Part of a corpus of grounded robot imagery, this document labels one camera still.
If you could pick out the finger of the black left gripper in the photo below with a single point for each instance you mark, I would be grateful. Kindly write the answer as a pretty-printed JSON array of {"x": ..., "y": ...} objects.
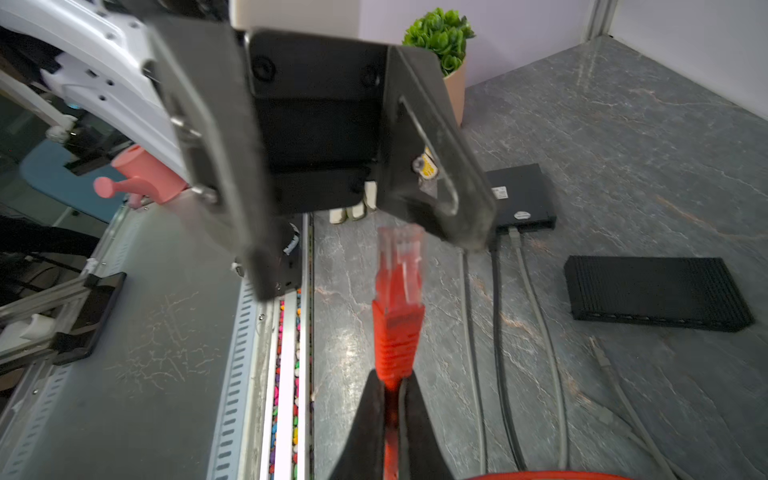
[
  {"x": 417, "y": 116},
  {"x": 204, "y": 88}
]

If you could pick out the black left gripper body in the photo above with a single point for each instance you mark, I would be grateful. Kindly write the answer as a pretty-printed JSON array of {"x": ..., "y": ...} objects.
[{"x": 318, "y": 101}]

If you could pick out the green artificial plant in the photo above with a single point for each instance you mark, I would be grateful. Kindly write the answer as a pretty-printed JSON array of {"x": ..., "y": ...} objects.
[{"x": 443, "y": 32}]

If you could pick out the aluminium corner frame post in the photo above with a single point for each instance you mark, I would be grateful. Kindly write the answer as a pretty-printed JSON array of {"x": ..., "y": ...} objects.
[{"x": 600, "y": 18}]

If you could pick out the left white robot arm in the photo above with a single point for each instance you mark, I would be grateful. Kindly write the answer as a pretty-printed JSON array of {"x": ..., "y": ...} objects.
[{"x": 97, "y": 55}]

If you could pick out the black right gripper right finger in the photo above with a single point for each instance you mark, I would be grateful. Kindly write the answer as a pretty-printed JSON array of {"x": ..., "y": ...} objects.
[{"x": 419, "y": 454}]

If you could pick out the pink plastic hook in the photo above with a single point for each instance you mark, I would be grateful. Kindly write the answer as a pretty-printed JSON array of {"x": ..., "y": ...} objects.
[{"x": 145, "y": 177}]

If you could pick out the beige plant pot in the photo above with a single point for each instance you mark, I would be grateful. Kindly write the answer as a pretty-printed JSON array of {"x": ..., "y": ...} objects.
[{"x": 455, "y": 84}]

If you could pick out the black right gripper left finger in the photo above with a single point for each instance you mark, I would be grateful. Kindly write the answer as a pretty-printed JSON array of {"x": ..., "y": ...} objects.
[{"x": 363, "y": 454}]

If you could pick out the yellow white work glove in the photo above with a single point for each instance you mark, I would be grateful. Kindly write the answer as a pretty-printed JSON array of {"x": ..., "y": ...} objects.
[{"x": 360, "y": 207}]

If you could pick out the small ribbed black switch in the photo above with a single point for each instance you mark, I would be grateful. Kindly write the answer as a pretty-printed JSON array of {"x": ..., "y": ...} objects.
[{"x": 695, "y": 293}]

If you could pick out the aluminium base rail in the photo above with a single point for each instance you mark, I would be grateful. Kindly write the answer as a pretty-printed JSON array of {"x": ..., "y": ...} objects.
[{"x": 265, "y": 420}]

